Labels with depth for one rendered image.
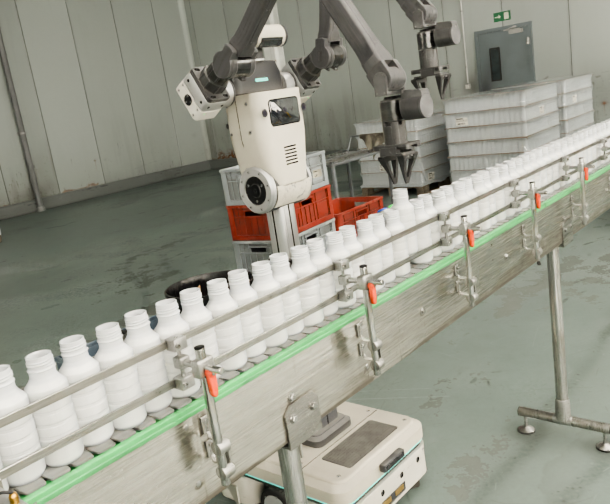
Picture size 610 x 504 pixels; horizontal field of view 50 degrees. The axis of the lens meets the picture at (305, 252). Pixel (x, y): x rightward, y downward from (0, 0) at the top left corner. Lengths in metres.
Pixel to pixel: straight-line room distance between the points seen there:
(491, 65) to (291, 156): 10.24
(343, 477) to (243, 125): 1.18
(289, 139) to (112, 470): 1.39
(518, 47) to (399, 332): 10.71
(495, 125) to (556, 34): 4.17
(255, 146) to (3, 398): 1.35
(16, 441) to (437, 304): 1.09
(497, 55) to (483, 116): 4.29
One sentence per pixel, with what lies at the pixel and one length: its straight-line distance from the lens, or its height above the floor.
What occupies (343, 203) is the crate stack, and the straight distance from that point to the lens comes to 5.13.
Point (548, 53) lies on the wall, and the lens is 12.00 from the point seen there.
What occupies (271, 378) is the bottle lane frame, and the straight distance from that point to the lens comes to 1.26.
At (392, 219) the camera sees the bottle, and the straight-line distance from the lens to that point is 1.61.
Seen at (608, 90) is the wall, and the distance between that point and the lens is 11.73.
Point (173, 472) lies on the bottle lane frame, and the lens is 1.15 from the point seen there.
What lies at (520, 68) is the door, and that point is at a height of 1.37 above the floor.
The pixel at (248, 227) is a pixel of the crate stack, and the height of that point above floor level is 0.75.
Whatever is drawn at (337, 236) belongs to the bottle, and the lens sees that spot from 1.43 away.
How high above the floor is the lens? 1.46
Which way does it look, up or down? 13 degrees down
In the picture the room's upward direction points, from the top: 9 degrees counter-clockwise
